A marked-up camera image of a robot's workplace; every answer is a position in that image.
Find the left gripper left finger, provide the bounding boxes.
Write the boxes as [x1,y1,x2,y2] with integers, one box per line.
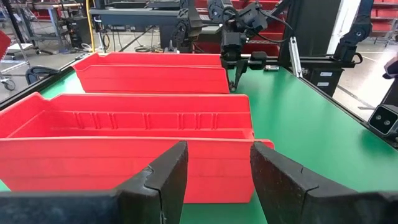
[0,140,190,224]

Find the green table mat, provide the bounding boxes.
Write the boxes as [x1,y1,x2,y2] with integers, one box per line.
[0,66,398,224]

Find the small red bin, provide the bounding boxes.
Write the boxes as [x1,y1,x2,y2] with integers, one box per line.
[0,30,12,60]

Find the black floor cable coil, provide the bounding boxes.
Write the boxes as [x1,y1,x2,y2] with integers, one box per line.
[102,26,162,54]

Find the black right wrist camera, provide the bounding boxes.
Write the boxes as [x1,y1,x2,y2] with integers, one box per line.
[239,2,269,32]

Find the yellow extension cable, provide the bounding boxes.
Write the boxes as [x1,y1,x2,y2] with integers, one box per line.
[85,0,95,53]

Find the grey work table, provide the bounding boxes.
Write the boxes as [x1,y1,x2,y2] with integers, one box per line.
[89,6,224,35]

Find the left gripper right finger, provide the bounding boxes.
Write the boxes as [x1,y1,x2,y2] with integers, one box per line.
[249,141,398,224]

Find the chrome wheeled cart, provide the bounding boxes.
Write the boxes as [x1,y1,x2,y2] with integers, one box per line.
[0,42,32,91]

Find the black table-level camera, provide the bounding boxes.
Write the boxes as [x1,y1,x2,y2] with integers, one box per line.
[368,104,398,139]

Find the silver aluminium post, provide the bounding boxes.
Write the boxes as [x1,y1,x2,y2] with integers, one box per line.
[288,36,303,78]

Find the steel workbench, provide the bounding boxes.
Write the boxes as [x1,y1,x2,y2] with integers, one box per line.
[9,0,85,55]

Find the black computer tower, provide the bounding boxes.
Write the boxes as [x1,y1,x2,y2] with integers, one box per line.
[67,17,93,49]

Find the red plastic bin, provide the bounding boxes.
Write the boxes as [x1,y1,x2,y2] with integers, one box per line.
[72,52,231,95]
[0,92,275,205]

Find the black labelled control box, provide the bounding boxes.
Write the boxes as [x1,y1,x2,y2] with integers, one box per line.
[306,67,345,98]

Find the black coiled hose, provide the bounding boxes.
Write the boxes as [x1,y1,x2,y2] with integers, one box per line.
[25,65,60,85]

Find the black rig panel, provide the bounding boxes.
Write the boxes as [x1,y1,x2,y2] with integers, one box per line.
[278,0,343,62]

